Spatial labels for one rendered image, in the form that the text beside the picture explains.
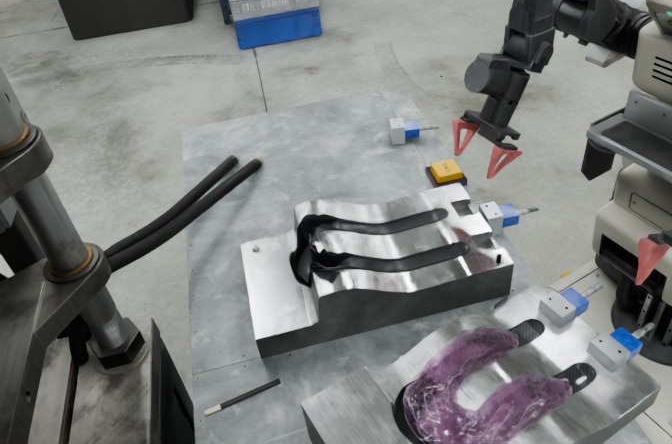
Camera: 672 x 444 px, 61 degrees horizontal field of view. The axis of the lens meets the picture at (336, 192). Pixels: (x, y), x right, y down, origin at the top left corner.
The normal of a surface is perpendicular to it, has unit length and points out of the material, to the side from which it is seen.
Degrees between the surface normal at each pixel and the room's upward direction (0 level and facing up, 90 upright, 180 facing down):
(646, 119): 90
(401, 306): 90
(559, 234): 0
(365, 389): 0
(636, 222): 8
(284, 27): 91
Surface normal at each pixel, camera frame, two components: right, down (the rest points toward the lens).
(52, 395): -0.10, -0.77
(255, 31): 0.22, 0.62
